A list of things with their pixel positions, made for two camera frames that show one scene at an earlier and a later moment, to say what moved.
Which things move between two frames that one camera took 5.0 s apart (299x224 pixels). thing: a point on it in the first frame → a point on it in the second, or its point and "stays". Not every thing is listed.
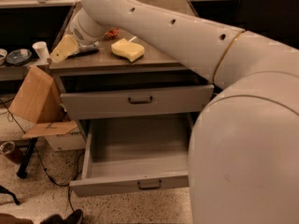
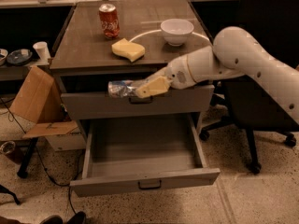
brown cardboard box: (38, 101) stays
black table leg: (22, 171) stays
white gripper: (83, 32) → (177, 73)
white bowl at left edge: (3, 55) stays
